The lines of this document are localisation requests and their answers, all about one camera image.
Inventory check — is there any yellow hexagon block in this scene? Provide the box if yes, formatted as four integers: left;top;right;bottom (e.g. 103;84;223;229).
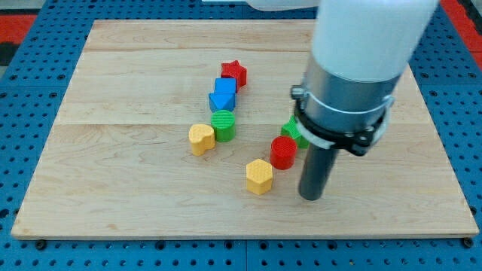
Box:
246;159;273;195

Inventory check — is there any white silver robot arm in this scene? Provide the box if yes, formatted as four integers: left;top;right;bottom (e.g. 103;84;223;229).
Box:
249;0;438;132

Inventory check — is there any yellow heart block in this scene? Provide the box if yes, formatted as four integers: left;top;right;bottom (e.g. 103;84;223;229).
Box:
188;123;215;156

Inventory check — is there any green cylinder block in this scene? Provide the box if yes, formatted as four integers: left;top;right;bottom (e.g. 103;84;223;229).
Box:
211;110;236;142

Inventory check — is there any blue triangle block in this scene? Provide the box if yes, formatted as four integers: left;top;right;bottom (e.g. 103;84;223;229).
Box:
208;93;236;112

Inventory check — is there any red cylinder block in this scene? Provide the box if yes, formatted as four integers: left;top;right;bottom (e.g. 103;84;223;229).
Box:
270;135;297;170

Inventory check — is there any green star block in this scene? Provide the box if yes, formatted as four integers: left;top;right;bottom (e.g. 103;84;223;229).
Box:
280;115;310;149

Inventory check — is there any blue cube block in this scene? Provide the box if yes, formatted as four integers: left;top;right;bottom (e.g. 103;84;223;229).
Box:
214;78;236;93

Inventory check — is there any red star block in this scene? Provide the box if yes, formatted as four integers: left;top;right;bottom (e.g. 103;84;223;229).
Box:
221;60;247;93

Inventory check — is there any light wooden board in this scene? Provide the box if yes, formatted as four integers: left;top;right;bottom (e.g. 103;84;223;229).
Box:
11;20;479;240

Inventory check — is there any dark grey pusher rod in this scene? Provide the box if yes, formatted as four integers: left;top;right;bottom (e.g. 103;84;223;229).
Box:
298;145;339;201

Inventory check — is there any black clamp ring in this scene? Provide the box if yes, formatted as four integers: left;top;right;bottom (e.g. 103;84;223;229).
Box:
290;84;395;157

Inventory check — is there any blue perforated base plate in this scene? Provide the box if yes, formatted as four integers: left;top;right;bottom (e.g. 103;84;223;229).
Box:
1;0;481;270

